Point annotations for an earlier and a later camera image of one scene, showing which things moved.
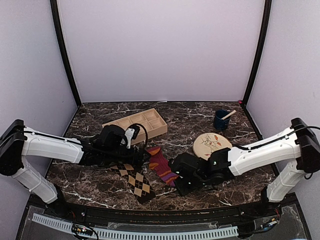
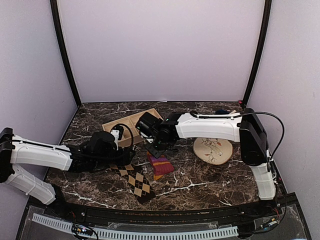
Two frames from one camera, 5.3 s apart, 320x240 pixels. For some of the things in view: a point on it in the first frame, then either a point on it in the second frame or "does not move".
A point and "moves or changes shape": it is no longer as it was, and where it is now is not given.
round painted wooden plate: x=206 y=143 does not move
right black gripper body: x=195 y=182 to x=161 y=146
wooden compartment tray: x=155 y=123 does not move
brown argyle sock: x=139 y=184 does not move
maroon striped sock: x=159 y=164 moves or changes shape
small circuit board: x=81 y=229 does not move
